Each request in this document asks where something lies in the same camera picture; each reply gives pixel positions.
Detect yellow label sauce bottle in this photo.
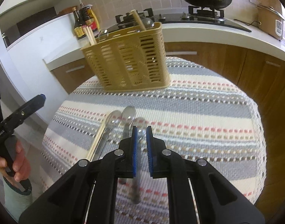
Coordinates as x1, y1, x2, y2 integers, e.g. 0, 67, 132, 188
79, 3, 98, 32

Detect wooden chopstick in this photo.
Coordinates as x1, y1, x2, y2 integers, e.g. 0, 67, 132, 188
88, 121, 107, 162
131, 10, 146, 31
86, 118, 106, 161

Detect person's left hand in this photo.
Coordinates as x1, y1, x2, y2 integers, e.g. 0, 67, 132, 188
0, 140, 31, 185

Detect chopsticks in basket left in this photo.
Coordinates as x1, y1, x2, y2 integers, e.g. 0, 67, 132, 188
83, 26, 97, 46

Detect rice cooker with lid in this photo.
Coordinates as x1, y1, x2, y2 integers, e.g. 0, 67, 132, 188
257, 5, 284, 41

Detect light green sleeve forearm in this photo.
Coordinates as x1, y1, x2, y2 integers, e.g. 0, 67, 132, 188
3, 177, 33, 222

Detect metal spoon in basket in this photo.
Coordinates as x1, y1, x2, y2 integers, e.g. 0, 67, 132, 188
142, 18, 155, 29

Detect striped woven table cloth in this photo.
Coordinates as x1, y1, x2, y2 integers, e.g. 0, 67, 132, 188
40, 56, 267, 224

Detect beige plastic utensil basket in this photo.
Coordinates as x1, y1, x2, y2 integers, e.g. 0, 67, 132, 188
81, 22, 170, 92

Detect black gas stove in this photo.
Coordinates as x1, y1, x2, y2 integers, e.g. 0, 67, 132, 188
108, 6, 251, 32

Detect wooden chopstick in basket back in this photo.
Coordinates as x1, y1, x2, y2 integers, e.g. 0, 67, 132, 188
131, 10, 146, 31

